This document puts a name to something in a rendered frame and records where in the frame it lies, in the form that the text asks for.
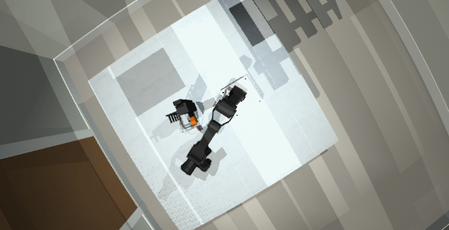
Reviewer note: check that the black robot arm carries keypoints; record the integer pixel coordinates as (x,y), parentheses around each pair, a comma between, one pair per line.
(198,153)

